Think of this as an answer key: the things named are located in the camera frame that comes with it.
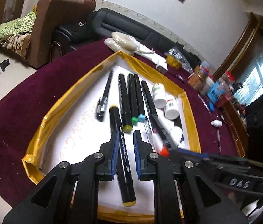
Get red plastic bag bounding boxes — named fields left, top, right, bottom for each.
left=215, top=95, right=231, bottom=108

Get white papers stack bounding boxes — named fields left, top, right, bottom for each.
left=134, top=43, right=166, bottom=64

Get amber jar with contents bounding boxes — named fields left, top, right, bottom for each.
left=188, top=71, right=206, bottom=91

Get clear jar red lid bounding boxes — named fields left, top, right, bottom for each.
left=221, top=71, right=235, bottom=88

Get black marker teal cap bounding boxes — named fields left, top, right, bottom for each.
left=134, top=74, right=146, bottom=122

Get black marker yellow ends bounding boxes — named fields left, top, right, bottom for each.
left=118, top=73, right=132, bottom=133

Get brown armchair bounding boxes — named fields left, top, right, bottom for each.
left=0, top=0, right=97, bottom=69

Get white tube bottle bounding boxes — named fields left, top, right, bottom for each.
left=169, top=127, right=180, bottom=147

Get white supplement jar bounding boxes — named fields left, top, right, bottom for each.
left=199, top=75, right=214, bottom=95

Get blue-red lid jar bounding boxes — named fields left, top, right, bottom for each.
left=198, top=60, right=212, bottom=80

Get wrapped round cakes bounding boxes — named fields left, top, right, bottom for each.
left=104, top=31, right=139, bottom=55

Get black leather sofa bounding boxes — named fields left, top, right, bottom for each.
left=50, top=8, right=201, bottom=68

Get black marker pink cap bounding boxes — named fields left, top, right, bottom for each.
left=141, top=80, right=159, bottom=133

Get yellow-rimmed white tray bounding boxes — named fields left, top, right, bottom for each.
left=19, top=52, right=201, bottom=223

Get dark red table cloth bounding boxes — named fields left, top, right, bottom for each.
left=0, top=38, right=246, bottom=208

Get clear ballpoint pen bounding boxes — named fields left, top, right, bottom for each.
left=198, top=94, right=211, bottom=114

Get black clip pen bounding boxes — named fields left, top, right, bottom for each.
left=95, top=70, right=113, bottom=122

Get black marker yellow cap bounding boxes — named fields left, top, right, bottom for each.
left=109, top=106, right=136, bottom=207

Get white bottle red label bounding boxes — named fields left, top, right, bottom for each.
left=164, top=95, right=179, bottom=120

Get white pill bottle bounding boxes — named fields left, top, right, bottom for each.
left=152, top=83, right=167, bottom=109

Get green patterned cushion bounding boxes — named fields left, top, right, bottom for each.
left=0, top=5, right=37, bottom=42

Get white power adapter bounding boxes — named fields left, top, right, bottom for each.
left=156, top=61, right=168, bottom=74

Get black marker green cap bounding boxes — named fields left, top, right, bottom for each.
left=127, top=73, right=138, bottom=125

